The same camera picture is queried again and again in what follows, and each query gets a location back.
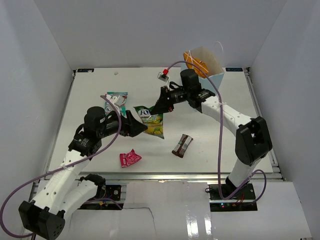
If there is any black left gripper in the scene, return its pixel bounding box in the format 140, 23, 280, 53
97, 108, 148, 139

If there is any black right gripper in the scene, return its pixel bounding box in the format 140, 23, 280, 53
151, 86, 191, 115

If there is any yellow green Fox's bag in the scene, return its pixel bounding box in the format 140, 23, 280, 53
134, 105, 165, 139

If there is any green Fox's candy bag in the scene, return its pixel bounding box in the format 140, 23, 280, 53
105, 91, 128, 117

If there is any pink candy packet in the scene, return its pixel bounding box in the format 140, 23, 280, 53
119, 149, 142, 168

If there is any brown chocolate bar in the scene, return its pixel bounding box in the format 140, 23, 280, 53
171, 134, 193, 158

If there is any orange Kettle chips bag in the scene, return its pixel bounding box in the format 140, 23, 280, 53
183, 51, 209, 78

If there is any light blue paper bag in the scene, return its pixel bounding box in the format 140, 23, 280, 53
180, 46, 225, 96

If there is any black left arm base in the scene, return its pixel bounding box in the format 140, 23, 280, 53
84, 185, 123, 210

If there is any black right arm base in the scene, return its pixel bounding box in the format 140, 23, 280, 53
205, 183, 258, 213

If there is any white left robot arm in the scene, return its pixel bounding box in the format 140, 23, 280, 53
18, 106, 148, 240

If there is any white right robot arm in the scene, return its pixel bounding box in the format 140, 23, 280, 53
150, 69, 273, 200

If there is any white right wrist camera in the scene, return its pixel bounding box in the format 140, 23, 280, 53
157, 68, 170, 83

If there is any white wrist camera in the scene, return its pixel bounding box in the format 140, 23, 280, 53
100, 94, 127, 106
157, 68, 170, 83

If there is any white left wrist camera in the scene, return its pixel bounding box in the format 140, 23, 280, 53
100, 94, 127, 106

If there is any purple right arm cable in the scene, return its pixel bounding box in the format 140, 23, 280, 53
166, 60, 268, 201

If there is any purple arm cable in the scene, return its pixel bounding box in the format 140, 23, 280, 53
166, 60, 268, 201
0, 94, 123, 238

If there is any aluminium table edge rail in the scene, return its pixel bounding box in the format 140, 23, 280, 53
44, 172, 283, 182

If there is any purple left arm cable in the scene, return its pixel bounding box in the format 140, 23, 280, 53
0, 94, 123, 238

